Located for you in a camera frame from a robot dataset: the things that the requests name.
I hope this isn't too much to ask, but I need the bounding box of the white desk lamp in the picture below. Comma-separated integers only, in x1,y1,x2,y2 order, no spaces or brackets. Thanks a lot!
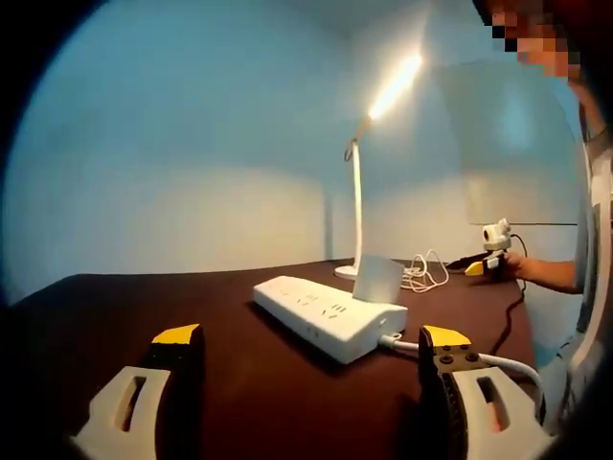
333,51,425,281

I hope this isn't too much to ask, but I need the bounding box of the white power strip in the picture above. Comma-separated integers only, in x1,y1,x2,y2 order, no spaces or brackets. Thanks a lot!
252,274,410,366

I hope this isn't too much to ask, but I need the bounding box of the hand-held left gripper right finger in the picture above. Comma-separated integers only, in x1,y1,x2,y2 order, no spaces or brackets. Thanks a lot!
418,325,546,460

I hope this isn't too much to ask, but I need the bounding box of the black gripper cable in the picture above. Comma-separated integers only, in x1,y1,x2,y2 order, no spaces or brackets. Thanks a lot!
491,233,531,357

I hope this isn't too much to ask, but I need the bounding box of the white desk lamp plug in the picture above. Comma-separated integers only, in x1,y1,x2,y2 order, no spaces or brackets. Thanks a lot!
352,254,405,306

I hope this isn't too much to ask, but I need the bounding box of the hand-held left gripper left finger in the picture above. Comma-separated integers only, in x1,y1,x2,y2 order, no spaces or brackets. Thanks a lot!
71,323,202,460

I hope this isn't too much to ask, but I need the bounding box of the person's right hand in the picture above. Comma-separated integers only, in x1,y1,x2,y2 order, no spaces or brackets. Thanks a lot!
501,250,529,283

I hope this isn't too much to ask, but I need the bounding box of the thin white lamp cable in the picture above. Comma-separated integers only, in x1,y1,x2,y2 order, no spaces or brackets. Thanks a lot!
398,247,452,293

